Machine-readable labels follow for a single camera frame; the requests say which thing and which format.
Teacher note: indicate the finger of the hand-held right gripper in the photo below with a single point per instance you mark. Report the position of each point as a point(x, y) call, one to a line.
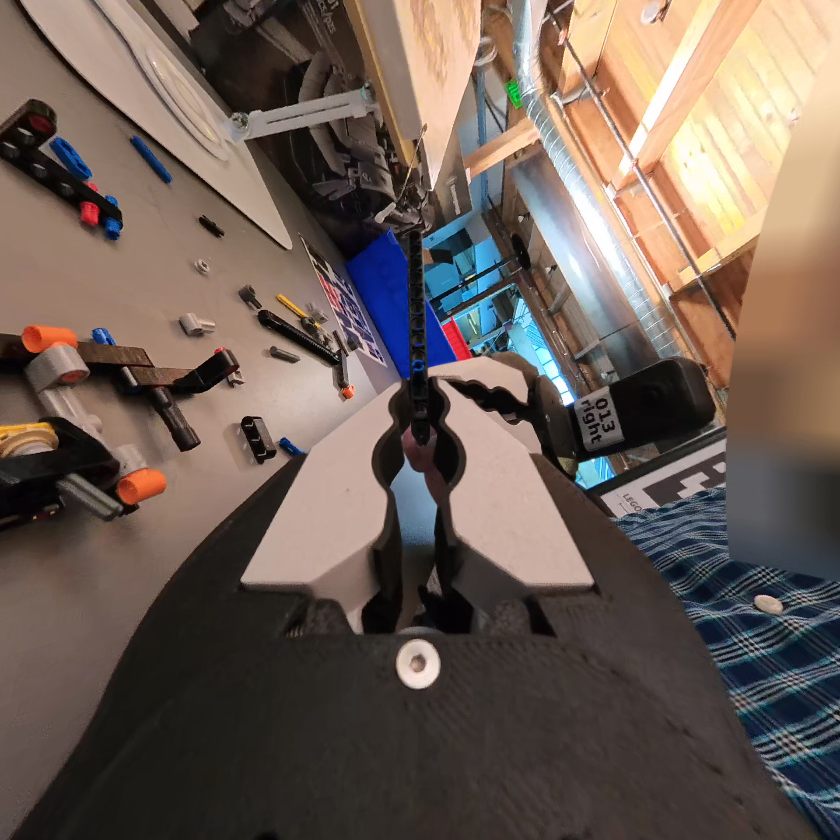
point(505, 369)
point(525, 434)

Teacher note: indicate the red plastic bin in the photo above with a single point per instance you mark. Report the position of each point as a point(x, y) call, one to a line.
point(456, 338)

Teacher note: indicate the dark grey lego pin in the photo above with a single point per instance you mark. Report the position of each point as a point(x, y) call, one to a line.
point(283, 354)

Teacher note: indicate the blue round lego plate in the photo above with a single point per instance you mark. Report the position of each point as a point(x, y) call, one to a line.
point(71, 157)

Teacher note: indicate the person's blue plaid shirt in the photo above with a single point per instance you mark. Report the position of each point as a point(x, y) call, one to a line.
point(774, 656)

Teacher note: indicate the dark grey lego connector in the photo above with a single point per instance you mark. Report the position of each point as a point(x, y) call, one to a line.
point(249, 295)

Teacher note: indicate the small black lego subassembly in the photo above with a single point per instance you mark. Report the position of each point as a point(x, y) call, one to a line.
point(49, 176)

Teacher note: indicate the lego instruction booklet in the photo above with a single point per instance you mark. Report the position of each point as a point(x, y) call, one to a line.
point(348, 308)

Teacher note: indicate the green exit sign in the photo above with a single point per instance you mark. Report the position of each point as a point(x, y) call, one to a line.
point(513, 94)

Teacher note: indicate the large silver round duct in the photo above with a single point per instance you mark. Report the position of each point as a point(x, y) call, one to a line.
point(590, 262)

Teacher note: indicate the small black lego frame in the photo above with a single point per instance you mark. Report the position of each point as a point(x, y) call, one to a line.
point(257, 441)

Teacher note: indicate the black liftarm with orange end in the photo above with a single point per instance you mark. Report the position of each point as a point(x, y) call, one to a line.
point(341, 367)

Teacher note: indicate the black toothed lego beam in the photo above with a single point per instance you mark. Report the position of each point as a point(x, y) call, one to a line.
point(295, 334)

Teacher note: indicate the yellow lego axle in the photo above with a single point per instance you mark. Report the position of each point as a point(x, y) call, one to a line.
point(292, 304)

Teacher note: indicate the blue lego pin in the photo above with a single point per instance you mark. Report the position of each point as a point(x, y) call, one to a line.
point(151, 159)
point(292, 447)

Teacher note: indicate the small tan lego piece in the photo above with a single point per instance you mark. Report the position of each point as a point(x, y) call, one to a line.
point(315, 316)

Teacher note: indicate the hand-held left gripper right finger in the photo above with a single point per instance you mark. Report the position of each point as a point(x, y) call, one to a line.
point(512, 525)

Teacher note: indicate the small black lego pin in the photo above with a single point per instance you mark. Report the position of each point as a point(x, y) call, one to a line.
point(211, 226)

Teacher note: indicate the light grey lego connector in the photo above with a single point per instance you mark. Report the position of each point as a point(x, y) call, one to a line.
point(193, 323)

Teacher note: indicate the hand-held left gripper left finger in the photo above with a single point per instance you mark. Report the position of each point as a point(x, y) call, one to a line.
point(321, 518)

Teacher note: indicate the thin black lego beam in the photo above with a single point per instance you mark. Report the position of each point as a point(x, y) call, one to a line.
point(417, 295)

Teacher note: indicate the spiral silver duct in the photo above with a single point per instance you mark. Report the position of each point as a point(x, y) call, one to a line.
point(544, 111)

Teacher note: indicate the black lego technic assembly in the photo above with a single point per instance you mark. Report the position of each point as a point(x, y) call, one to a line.
point(131, 358)

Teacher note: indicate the blue plastic bin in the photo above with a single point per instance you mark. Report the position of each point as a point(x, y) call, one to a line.
point(387, 295)

